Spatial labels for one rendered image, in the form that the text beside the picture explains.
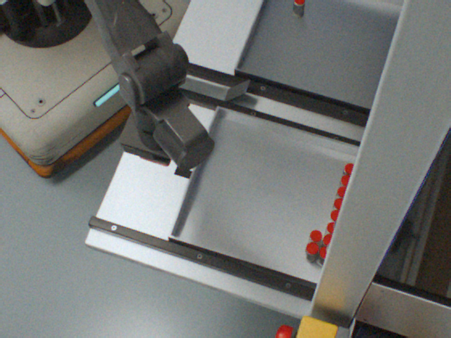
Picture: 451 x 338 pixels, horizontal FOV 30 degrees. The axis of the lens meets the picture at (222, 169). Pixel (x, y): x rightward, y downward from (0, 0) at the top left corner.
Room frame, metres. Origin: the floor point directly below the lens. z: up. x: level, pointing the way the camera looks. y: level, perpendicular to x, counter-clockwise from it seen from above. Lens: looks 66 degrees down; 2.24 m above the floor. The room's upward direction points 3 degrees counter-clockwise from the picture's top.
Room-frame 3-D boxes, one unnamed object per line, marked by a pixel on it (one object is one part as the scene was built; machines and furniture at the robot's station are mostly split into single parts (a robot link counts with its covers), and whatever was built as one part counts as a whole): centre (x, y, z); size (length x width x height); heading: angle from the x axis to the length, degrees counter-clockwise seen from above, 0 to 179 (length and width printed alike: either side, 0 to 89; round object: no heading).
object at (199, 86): (0.76, 0.01, 0.91); 0.14 x 0.03 x 0.06; 69
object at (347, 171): (0.50, -0.19, 0.90); 0.18 x 0.02 x 0.05; 159
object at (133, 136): (0.53, 0.09, 1.19); 0.10 x 0.07 x 0.07; 69
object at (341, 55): (0.84, -0.24, 0.90); 0.34 x 0.26 x 0.04; 68
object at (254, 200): (0.53, -0.11, 0.90); 0.34 x 0.26 x 0.04; 69
